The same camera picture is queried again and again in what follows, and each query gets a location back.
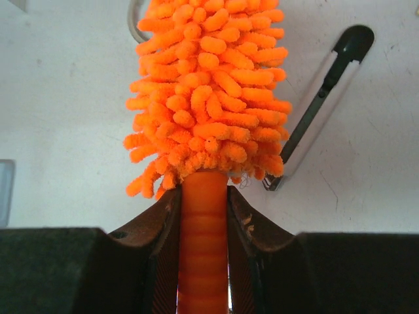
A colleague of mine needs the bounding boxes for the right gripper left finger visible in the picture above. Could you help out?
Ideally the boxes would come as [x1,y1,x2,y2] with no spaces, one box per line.
[1,188,181,313]

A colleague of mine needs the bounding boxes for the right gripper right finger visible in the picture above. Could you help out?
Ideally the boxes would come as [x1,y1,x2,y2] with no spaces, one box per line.
[228,186,418,313]

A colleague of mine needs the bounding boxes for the orange microfiber duster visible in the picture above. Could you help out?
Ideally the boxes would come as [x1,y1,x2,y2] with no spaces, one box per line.
[124,1,292,313]

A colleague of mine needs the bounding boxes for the black white marker pen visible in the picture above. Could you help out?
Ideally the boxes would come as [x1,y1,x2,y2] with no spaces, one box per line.
[263,24,375,191]

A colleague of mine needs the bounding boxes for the clear tape roll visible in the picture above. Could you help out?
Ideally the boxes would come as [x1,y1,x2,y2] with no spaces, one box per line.
[127,0,150,43]

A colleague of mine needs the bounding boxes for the yellow grey calculator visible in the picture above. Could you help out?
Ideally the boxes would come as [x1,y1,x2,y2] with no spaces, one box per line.
[0,159,16,229]

